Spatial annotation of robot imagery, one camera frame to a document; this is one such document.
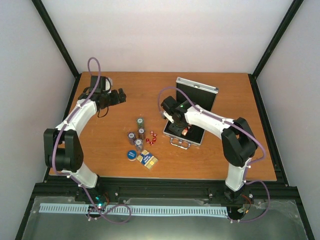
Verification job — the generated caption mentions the red playing card deck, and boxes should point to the red playing card deck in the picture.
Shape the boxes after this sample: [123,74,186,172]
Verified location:
[181,126,192,136]

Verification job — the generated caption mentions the aluminium poker case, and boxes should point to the aluminium poker case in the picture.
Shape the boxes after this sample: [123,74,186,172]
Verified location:
[160,77,220,150]

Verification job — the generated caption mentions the blue playing card deck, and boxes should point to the blue playing card deck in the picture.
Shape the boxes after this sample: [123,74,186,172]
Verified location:
[136,149,159,170]

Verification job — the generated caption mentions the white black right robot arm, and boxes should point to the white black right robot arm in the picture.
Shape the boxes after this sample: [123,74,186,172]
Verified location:
[160,96,258,202]

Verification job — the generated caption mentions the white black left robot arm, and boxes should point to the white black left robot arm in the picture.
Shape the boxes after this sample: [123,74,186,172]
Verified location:
[43,75,127,202]

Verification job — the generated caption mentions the green poker chip stack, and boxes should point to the green poker chip stack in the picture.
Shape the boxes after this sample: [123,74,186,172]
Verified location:
[136,117,145,129]

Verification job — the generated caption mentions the brown poker chip stack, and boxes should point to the brown poker chip stack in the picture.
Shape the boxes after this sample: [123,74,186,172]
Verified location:
[138,127,146,140]

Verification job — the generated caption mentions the grey poker chip stack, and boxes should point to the grey poker chip stack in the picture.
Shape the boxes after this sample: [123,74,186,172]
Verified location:
[134,138,144,152]

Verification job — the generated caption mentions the blue dealer button stack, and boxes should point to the blue dealer button stack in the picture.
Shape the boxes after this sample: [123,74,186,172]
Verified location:
[126,150,137,162]

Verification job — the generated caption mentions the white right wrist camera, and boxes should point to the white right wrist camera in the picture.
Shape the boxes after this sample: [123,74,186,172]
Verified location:
[162,111,175,123]

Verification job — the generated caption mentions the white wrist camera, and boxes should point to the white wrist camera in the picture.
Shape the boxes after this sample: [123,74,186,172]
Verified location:
[105,77,113,92]
[162,111,175,123]

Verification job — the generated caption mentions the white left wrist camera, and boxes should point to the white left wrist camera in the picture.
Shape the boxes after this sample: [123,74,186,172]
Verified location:
[105,77,113,92]

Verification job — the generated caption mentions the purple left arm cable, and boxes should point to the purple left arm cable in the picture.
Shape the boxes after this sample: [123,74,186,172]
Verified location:
[49,57,133,225]

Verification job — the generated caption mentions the light blue cable duct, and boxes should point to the light blue cable duct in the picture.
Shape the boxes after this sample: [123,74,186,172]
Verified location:
[38,203,228,218]

